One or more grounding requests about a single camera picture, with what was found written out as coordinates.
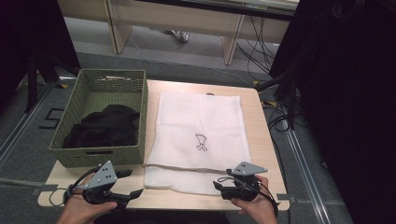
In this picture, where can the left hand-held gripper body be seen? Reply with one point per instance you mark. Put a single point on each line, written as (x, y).
(101, 179)

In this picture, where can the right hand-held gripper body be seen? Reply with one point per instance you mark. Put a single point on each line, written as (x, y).
(246, 189)

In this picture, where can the black cloth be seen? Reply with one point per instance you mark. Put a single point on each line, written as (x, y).
(106, 127)

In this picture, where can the white mesh laundry bag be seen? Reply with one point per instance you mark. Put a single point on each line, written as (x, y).
(193, 118)

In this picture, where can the green woven basket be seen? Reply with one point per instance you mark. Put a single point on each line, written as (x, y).
(93, 90)

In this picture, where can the person's right hand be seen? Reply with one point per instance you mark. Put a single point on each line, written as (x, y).
(260, 208)

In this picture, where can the person's left hand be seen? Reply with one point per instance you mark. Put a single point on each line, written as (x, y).
(81, 211)

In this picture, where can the black metal stand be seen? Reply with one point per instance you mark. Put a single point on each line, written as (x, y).
(31, 84)
(291, 102)

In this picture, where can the black curtain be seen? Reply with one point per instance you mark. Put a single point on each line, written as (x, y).
(31, 37)
(348, 93)

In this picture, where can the light wooden desk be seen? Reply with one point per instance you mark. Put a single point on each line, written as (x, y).
(174, 15)

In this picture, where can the metal floor rail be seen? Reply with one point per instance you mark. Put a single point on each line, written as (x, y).
(306, 174)
(21, 124)

